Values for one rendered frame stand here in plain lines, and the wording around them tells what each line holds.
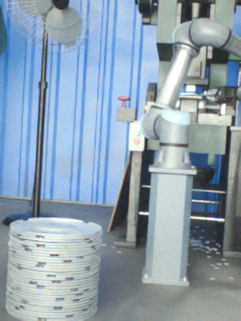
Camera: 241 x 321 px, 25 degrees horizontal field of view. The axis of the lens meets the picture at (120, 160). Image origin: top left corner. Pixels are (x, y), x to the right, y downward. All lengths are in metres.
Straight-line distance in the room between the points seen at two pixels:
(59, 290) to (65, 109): 2.72
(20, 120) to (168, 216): 2.42
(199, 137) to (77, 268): 1.28
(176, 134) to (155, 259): 0.49
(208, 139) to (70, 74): 1.77
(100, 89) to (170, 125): 2.11
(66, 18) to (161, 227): 1.56
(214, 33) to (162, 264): 0.95
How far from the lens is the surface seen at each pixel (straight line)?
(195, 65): 2.88
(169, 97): 2.26
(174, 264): 2.14
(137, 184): 2.69
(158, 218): 2.10
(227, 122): 2.82
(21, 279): 1.67
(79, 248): 1.65
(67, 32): 3.18
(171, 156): 2.09
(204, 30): 2.26
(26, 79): 4.29
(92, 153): 4.16
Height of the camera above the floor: 0.58
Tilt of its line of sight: 3 degrees down
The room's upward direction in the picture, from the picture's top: 4 degrees clockwise
